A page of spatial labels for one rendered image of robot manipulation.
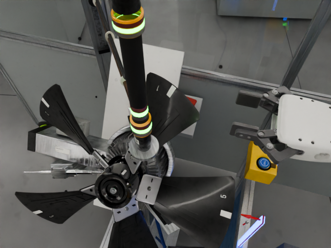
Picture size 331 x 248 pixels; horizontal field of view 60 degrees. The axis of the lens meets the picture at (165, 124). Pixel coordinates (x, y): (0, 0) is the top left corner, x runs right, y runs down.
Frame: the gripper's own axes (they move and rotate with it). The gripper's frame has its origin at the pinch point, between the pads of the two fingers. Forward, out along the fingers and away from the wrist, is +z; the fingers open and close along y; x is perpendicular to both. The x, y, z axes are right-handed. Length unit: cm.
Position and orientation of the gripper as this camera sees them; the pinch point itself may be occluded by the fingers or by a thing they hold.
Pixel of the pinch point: (244, 113)
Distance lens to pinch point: 49.9
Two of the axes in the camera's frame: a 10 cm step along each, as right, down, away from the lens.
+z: -9.6, -2.3, 1.6
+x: 0.0, -5.6, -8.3
